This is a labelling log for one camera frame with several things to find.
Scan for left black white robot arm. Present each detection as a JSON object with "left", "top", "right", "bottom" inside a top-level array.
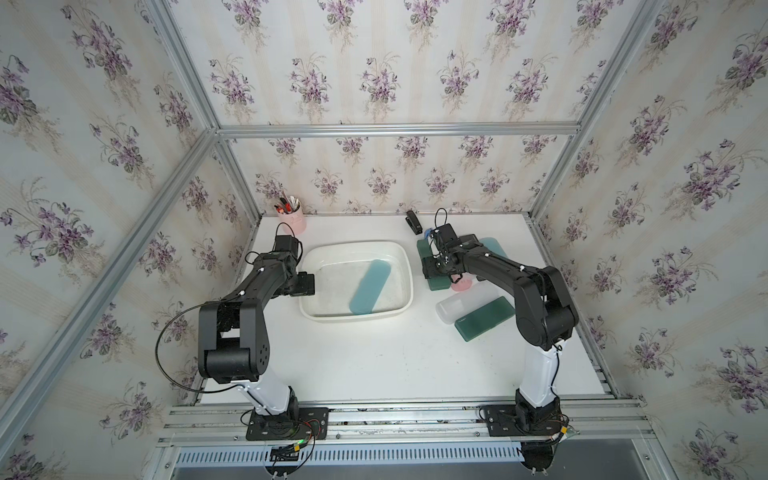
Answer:
[{"left": 198, "top": 235, "right": 315, "bottom": 421}]

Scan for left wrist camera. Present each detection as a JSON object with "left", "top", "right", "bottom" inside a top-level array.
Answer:
[{"left": 272, "top": 235, "right": 302, "bottom": 258}]

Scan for pink pen holder cup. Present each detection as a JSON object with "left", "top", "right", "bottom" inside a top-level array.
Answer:
[{"left": 278, "top": 208, "right": 307, "bottom": 236}]

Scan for clear pencil case front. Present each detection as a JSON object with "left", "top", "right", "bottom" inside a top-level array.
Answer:
[{"left": 435, "top": 282, "right": 500, "bottom": 324}]

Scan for pink pencil case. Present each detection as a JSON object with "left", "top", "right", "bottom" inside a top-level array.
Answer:
[{"left": 451, "top": 275, "right": 473, "bottom": 292}]

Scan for dark green pencil case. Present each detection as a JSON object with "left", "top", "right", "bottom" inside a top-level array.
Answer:
[
  {"left": 454, "top": 297, "right": 515, "bottom": 342},
  {"left": 416, "top": 239, "right": 451, "bottom": 291}
]

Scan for pens in cup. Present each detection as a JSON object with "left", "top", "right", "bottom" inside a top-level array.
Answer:
[{"left": 273, "top": 195, "right": 301, "bottom": 215}]

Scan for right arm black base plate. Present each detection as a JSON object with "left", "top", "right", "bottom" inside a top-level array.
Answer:
[{"left": 479, "top": 402, "right": 569, "bottom": 437}]

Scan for light teal pencil case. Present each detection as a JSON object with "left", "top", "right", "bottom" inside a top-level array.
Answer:
[
  {"left": 479, "top": 237, "right": 508, "bottom": 259},
  {"left": 349, "top": 260, "right": 391, "bottom": 315}
]

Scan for aluminium front rail frame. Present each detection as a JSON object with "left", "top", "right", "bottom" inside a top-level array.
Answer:
[{"left": 143, "top": 398, "right": 676, "bottom": 479}]

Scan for white plastic storage box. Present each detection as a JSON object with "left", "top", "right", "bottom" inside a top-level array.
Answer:
[{"left": 299, "top": 241, "right": 414, "bottom": 323}]

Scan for dark green pencil case front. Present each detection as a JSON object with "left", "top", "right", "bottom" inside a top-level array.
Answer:
[{"left": 454, "top": 297, "right": 515, "bottom": 342}]

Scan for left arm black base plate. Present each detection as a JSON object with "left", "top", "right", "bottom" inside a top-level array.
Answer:
[{"left": 245, "top": 407, "right": 330, "bottom": 441}]

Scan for black stapler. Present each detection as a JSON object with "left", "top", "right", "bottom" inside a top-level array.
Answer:
[{"left": 406, "top": 210, "right": 423, "bottom": 235}]

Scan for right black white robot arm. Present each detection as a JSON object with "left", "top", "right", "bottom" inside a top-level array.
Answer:
[{"left": 422, "top": 223, "right": 579, "bottom": 433}]

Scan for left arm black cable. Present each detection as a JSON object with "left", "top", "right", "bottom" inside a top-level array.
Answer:
[{"left": 154, "top": 302, "right": 241, "bottom": 395}]

